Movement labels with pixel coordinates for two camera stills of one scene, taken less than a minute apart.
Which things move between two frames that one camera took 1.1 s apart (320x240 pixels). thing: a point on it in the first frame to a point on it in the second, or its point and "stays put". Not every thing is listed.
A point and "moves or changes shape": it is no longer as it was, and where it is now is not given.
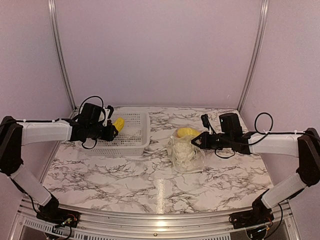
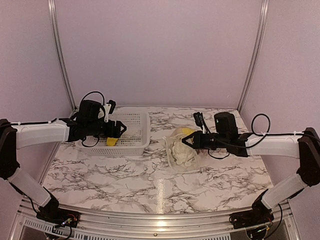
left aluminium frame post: [62, 57] stays put
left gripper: [109, 136] stays put
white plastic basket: [132, 139] stays put
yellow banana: [119, 124] moves or changes shape
